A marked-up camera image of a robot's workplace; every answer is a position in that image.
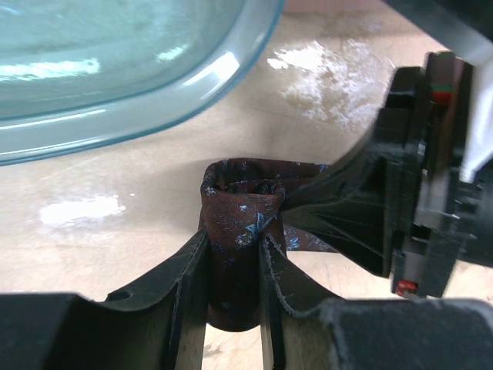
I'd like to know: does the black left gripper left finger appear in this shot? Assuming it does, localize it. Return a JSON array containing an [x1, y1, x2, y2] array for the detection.
[[1, 230, 208, 369]]

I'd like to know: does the teal plastic container lid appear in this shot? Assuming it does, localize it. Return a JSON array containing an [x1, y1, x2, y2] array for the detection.
[[1, 1, 283, 165]]

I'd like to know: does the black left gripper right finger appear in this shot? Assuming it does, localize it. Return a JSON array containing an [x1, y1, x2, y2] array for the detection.
[[259, 235, 492, 369]]

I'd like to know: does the brown floral necktie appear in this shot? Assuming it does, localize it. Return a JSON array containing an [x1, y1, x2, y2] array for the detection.
[[199, 158, 333, 332]]

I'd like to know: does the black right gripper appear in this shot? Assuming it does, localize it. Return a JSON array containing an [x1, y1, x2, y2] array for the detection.
[[281, 52, 492, 298]]

